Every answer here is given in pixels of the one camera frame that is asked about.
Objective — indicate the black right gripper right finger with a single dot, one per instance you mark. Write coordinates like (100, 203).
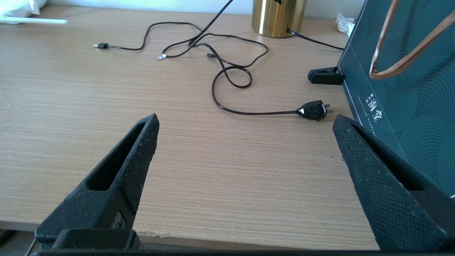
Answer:
(387, 199)

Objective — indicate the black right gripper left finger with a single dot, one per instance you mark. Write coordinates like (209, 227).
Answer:
(113, 199)

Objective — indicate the white router with four antennas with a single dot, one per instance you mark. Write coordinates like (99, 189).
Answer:
(21, 16)

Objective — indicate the dark blue framed board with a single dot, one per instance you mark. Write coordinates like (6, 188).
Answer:
(416, 124)

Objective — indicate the crumpled white tissue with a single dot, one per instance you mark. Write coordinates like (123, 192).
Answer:
(344, 23)

